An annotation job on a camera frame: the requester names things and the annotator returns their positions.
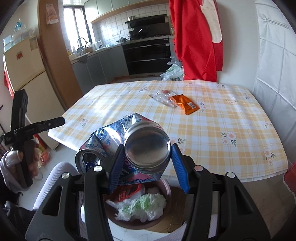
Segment orange snack packet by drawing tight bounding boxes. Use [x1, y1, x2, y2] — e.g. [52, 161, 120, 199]
[170, 94, 200, 115]

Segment red hanging apron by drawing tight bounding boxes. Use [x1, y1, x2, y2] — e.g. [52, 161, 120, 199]
[169, 1, 224, 82]

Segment maroon trash bin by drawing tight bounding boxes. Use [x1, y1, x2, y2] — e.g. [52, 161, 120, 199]
[103, 179, 171, 230]

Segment steel pot on stove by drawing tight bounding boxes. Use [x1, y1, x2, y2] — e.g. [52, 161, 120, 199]
[116, 38, 127, 44]

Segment yellow plaid tablecloth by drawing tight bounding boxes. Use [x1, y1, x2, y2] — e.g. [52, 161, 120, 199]
[49, 80, 288, 182]

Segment grey kitchen cabinets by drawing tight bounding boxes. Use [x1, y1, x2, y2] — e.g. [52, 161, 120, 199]
[71, 45, 129, 94]

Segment cream refrigerator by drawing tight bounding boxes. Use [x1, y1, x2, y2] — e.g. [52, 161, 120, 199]
[2, 36, 66, 150]

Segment wooden door frame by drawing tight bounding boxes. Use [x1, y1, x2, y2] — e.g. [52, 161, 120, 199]
[38, 1, 83, 110]

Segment kitchen faucet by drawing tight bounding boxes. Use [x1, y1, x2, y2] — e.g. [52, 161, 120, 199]
[77, 37, 88, 51]

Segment plastic bags on floor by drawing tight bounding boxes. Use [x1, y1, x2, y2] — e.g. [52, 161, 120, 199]
[160, 56, 184, 81]

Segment clear red plastic package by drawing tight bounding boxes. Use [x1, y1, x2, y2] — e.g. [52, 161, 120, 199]
[149, 89, 178, 108]

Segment crushed blue white can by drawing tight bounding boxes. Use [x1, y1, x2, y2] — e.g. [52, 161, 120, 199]
[75, 113, 171, 185]

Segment white plastic bag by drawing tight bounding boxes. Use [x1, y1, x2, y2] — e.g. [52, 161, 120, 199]
[106, 193, 167, 222]

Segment person's left hand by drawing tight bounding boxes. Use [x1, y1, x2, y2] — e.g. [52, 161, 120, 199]
[4, 141, 40, 178]

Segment black oven stove unit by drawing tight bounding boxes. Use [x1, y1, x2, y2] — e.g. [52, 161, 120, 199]
[122, 14, 171, 75]

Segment white quilted wall cover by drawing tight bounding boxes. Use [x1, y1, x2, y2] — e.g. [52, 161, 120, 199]
[253, 1, 295, 162]

